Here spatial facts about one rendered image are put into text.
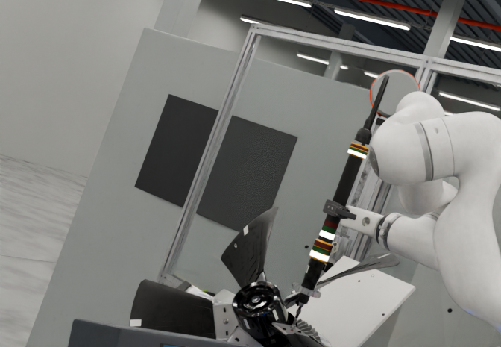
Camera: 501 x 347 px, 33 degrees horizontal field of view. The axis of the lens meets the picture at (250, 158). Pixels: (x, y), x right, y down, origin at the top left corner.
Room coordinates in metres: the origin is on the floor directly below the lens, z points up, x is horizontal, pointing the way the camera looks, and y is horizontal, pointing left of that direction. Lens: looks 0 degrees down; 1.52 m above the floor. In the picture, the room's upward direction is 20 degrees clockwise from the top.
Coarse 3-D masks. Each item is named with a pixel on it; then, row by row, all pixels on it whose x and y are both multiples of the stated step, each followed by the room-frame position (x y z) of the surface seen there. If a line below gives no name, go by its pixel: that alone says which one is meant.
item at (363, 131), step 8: (368, 120) 1.99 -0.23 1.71; (360, 128) 1.99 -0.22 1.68; (368, 128) 1.99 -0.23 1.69; (360, 136) 1.98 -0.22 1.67; (368, 136) 1.98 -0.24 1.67; (368, 144) 1.99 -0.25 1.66; (312, 264) 1.98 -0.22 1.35; (320, 264) 1.98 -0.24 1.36; (312, 272) 1.98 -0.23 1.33; (320, 272) 1.98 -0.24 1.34; (304, 280) 1.99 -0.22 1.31; (312, 280) 1.98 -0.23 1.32; (312, 288) 1.98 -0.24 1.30; (304, 296) 1.98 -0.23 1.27
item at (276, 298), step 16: (256, 288) 2.07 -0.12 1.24; (272, 288) 2.04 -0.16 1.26; (240, 304) 2.04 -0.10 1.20; (256, 304) 2.02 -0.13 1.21; (272, 304) 1.99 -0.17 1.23; (240, 320) 2.01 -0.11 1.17; (256, 320) 1.98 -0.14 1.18; (272, 320) 2.00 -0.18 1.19; (288, 320) 2.09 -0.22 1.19; (256, 336) 2.02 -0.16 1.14; (272, 336) 2.04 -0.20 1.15
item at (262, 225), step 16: (272, 208) 2.30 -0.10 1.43; (256, 224) 2.31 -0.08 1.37; (272, 224) 2.24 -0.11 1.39; (240, 240) 2.33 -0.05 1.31; (256, 240) 2.25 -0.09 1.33; (224, 256) 2.36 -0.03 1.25; (240, 256) 2.29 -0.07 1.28; (256, 256) 2.21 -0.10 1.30; (240, 272) 2.26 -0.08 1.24; (256, 272) 2.15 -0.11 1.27
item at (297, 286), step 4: (324, 264) 2.01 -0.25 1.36; (324, 268) 2.02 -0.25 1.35; (292, 284) 1.99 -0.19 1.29; (296, 284) 1.98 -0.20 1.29; (300, 284) 2.01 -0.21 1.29; (316, 284) 2.02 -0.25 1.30; (296, 288) 1.97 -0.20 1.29; (300, 288) 1.96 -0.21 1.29; (304, 288) 1.96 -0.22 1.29; (300, 292) 1.96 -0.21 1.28; (304, 292) 1.96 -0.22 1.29; (308, 292) 1.96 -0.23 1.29; (312, 292) 1.96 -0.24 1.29; (316, 292) 1.98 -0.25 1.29; (320, 292) 2.00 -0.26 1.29; (312, 296) 1.96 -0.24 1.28; (316, 296) 1.97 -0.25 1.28; (320, 296) 1.99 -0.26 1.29
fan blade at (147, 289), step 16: (144, 288) 2.19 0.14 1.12; (160, 288) 2.17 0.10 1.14; (144, 304) 2.17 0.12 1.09; (160, 304) 2.15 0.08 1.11; (176, 304) 2.13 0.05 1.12; (192, 304) 2.12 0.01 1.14; (208, 304) 2.10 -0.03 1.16; (144, 320) 2.16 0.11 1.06; (160, 320) 2.14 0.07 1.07; (176, 320) 2.12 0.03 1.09; (192, 320) 2.11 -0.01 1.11; (208, 320) 2.10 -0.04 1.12; (208, 336) 2.09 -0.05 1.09
